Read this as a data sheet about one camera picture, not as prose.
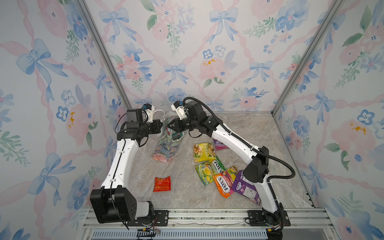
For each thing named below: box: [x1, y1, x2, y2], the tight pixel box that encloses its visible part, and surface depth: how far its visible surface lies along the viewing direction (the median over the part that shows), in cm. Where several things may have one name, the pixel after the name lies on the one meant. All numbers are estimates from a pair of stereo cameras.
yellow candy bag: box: [193, 142, 217, 163], surface depth 97 cm
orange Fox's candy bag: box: [213, 171, 234, 199], surface depth 85 cm
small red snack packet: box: [153, 176, 172, 192], surface depth 85 cm
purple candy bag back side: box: [232, 170, 262, 206], surface depth 81 cm
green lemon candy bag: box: [195, 155, 227, 186], surface depth 90 cm
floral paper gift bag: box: [152, 116, 184, 163], surface depth 81 cm
